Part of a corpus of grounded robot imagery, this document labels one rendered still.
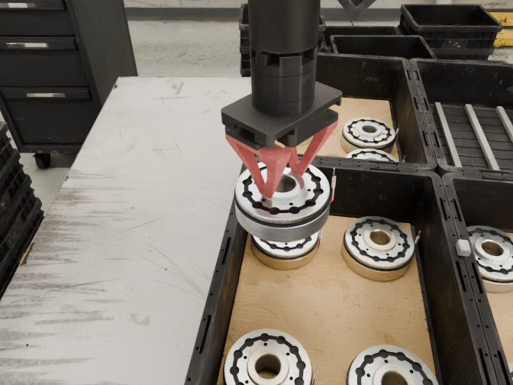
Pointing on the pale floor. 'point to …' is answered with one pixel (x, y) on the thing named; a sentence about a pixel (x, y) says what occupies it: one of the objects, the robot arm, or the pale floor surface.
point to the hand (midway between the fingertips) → (282, 178)
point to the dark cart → (59, 69)
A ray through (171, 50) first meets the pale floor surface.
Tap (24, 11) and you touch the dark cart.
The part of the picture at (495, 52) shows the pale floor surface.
